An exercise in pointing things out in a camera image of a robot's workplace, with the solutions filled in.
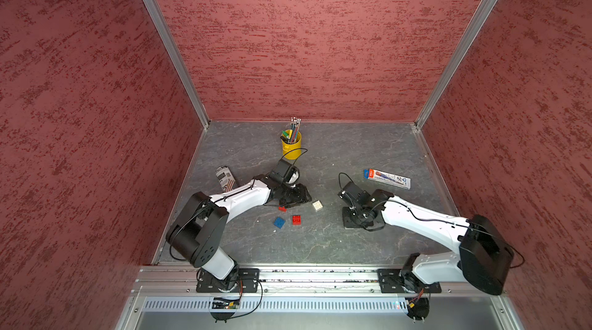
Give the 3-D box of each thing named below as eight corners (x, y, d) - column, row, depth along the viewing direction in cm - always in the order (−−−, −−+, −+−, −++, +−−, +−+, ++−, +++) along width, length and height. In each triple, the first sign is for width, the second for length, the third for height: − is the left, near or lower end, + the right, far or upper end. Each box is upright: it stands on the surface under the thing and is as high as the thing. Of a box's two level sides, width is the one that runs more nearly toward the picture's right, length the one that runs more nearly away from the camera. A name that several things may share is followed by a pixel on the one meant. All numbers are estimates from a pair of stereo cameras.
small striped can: (224, 193, 97) (221, 188, 94) (216, 173, 103) (213, 168, 100) (238, 186, 99) (236, 181, 96) (229, 167, 105) (227, 162, 102)
